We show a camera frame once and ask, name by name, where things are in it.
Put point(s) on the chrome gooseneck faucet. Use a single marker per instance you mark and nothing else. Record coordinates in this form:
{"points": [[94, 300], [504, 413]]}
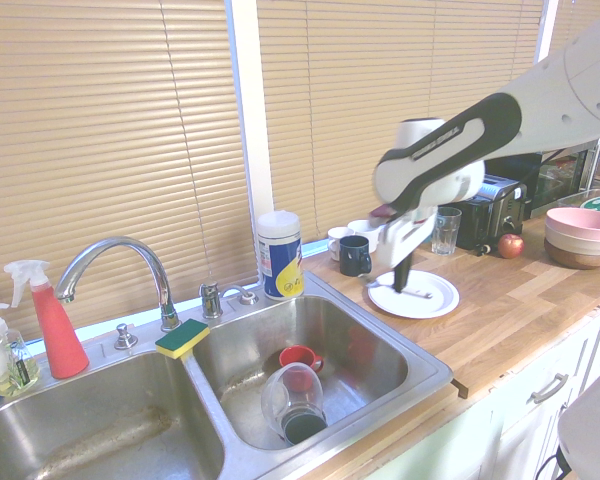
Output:
{"points": [[110, 243]]}

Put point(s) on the red cup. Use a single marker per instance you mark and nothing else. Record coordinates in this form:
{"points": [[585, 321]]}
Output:
{"points": [[297, 356]]}

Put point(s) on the clear plastic jar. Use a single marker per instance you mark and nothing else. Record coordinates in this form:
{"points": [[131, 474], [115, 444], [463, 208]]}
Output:
{"points": [[280, 400]]}

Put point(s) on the stainless steel double sink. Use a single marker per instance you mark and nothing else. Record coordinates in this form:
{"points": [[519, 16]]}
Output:
{"points": [[130, 430]]}

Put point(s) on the white window frame post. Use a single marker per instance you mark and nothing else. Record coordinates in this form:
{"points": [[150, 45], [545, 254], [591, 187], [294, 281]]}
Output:
{"points": [[250, 125]]}

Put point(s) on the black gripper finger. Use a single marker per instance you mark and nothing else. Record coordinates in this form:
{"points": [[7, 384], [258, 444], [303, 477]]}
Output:
{"points": [[402, 277]]}

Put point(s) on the clear hand soap dispenser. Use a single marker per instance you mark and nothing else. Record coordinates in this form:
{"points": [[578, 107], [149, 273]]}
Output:
{"points": [[10, 372]]}

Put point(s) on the yellow green sponge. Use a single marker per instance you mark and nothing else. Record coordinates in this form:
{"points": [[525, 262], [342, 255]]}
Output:
{"points": [[182, 337]]}

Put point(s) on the brown bowl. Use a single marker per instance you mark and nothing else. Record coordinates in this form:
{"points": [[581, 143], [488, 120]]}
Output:
{"points": [[575, 260]]}

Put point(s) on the white round plate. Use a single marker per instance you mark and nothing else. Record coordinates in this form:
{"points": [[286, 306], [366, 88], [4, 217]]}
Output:
{"points": [[430, 307]]}

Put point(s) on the chrome faucet knob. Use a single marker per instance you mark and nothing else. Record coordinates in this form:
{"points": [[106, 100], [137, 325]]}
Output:
{"points": [[125, 339]]}

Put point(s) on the silver metal spoon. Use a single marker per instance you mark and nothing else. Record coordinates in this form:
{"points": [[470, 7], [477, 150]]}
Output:
{"points": [[374, 283]]}

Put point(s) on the red spray bottle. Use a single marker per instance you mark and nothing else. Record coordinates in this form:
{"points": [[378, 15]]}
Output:
{"points": [[60, 340]]}

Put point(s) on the white blue wipes canister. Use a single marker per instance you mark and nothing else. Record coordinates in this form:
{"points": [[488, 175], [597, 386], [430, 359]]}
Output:
{"points": [[280, 250]]}

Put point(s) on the wide tan window blind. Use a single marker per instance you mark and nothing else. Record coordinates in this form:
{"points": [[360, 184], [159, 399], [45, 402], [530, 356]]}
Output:
{"points": [[80, 150], [355, 75]]}

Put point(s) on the black toaster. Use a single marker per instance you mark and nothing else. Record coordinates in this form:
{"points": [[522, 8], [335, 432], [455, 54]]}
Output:
{"points": [[500, 215]]}

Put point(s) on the dark blue mug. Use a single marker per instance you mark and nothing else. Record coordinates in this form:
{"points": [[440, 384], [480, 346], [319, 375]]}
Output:
{"points": [[354, 257]]}

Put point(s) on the pink bowl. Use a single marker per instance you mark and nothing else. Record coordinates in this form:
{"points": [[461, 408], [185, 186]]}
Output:
{"points": [[580, 222]]}

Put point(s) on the black toaster oven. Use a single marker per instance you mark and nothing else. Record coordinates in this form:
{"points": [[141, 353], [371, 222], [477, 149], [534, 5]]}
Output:
{"points": [[560, 192]]}

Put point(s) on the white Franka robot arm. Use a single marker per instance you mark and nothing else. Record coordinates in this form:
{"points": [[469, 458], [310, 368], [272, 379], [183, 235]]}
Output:
{"points": [[555, 100]]}

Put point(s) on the beige bowl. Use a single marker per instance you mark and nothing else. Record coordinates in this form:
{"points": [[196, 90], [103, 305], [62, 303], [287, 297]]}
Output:
{"points": [[575, 244]]}

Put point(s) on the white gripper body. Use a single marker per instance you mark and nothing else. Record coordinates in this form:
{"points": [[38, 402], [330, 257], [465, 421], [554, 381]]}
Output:
{"points": [[405, 240]]}

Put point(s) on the red apple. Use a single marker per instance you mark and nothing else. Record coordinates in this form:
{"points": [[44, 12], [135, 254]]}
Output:
{"points": [[510, 246]]}

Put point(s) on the pale green kitchen cabinet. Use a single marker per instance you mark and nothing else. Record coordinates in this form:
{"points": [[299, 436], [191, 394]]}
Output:
{"points": [[520, 440]]}

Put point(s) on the narrow tan window blind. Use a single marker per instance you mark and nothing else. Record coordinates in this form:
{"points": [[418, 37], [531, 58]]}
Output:
{"points": [[575, 20]]}

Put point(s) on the clear drinking glass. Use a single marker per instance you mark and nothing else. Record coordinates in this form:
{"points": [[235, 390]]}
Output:
{"points": [[447, 235]]}

